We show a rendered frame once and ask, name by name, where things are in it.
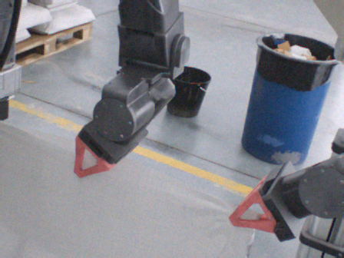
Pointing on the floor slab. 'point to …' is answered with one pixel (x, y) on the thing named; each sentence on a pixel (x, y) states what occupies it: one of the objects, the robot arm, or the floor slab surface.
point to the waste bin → (286, 98)
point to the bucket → (189, 92)
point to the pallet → (81, 32)
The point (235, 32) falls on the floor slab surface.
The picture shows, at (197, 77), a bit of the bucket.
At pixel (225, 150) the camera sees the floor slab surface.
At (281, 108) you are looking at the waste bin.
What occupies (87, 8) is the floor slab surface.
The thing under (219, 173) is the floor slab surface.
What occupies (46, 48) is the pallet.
